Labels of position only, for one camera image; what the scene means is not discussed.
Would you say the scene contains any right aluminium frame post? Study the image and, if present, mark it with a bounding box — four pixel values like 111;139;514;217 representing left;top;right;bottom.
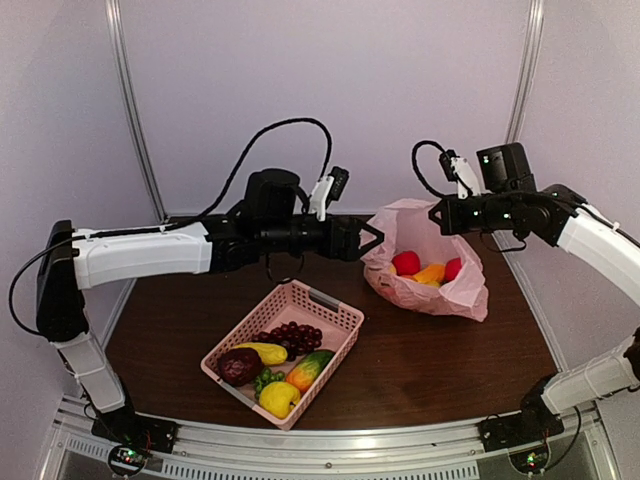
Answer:
505;0;545;143

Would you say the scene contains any front aluminium rail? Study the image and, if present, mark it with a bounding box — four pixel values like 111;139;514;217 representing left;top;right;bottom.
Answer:
35;396;622;479

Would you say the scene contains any left aluminium frame post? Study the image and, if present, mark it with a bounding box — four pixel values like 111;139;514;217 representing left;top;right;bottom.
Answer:
105;0;167;223

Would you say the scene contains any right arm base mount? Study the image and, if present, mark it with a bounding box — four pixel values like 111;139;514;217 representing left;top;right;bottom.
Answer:
478;399;576;477

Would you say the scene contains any aluminium frame post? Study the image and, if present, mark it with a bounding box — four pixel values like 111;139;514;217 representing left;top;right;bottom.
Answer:
105;0;167;223
505;0;545;143

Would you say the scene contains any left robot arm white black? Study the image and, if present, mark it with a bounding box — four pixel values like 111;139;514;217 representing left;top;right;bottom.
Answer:
36;167;384;444

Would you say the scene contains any right black cable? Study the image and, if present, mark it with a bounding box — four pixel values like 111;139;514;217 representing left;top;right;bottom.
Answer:
411;139;451;200

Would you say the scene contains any dark purple mangosteen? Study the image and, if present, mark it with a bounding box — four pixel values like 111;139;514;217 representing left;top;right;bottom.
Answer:
217;347;265;387

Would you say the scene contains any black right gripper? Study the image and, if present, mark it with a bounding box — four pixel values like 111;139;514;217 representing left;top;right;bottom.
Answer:
429;192;517;236

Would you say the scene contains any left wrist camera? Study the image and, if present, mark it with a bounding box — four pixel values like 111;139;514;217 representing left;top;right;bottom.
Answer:
308;166;349;222

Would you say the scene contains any black cable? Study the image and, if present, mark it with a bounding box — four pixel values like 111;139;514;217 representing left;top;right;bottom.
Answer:
411;139;451;200
6;116;334;336

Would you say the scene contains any red grape bunch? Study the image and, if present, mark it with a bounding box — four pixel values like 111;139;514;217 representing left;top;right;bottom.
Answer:
252;321;324;356

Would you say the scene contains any pink plastic basket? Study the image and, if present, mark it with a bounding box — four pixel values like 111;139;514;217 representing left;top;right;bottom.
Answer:
200;280;365;431

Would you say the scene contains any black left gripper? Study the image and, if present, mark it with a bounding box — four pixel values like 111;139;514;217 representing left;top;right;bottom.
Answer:
259;212;385;262

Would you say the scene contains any orange yellow mango in bag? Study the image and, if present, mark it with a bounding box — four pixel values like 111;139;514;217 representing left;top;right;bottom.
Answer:
412;264;445;286

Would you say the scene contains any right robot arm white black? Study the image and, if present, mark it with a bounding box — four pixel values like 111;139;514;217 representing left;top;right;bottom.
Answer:
411;140;639;375

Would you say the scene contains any green orange mango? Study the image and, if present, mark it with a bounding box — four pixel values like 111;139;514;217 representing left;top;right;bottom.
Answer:
286;349;335;394

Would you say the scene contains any left black cable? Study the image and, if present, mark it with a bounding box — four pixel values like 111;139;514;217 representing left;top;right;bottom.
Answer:
6;116;334;336

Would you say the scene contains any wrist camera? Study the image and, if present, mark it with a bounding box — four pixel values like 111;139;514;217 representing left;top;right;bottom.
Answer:
308;166;349;222
439;150;482;200

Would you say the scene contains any pink plastic bag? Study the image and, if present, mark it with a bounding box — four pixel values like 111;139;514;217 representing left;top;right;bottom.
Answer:
363;199;489;322

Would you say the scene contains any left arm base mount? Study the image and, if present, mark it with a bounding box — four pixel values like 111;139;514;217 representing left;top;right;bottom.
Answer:
91;412;178;477

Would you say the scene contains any yellow starfruit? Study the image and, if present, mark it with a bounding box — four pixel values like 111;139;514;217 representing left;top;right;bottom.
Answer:
234;342;289;366

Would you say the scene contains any green grape bunch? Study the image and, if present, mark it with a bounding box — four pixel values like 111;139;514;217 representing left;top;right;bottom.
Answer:
253;367;286;401

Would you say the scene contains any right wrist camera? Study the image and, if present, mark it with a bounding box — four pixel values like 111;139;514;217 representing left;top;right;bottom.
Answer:
439;150;482;200

